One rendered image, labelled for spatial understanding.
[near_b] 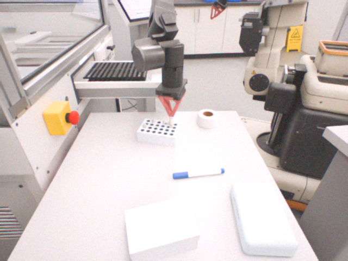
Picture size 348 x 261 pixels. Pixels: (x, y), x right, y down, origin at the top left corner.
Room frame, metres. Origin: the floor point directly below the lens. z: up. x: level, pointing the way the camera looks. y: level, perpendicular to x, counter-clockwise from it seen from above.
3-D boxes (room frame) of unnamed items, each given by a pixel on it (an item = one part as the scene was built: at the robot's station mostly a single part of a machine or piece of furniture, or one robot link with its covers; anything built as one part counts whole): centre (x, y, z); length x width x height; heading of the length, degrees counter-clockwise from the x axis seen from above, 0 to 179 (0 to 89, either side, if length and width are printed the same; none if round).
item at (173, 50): (0.56, 0.00, 1.04); 0.07 x 0.06 x 0.07; 123
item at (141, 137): (0.59, 0.04, 0.78); 0.12 x 0.08 x 0.04; 76
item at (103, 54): (1.16, 0.34, 0.87); 0.29 x 0.02 x 0.11; 1
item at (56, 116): (0.52, 0.31, 0.88); 0.07 x 0.05 x 0.07; 1
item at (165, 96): (0.56, -0.01, 0.91); 0.07 x 0.07 x 0.09; 74
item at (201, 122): (0.67, -0.13, 0.78); 0.07 x 0.07 x 0.04
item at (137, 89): (0.85, 0.22, 0.86); 0.40 x 0.26 x 0.06; 91
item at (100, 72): (0.85, 0.21, 0.87); 0.22 x 0.18 x 0.06; 91
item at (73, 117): (0.52, 0.27, 0.88); 0.04 x 0.03 x 0.04; 1
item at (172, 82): (0.56, 0.00, 0.98); 0.10 x 0.07 x 0.07; 164
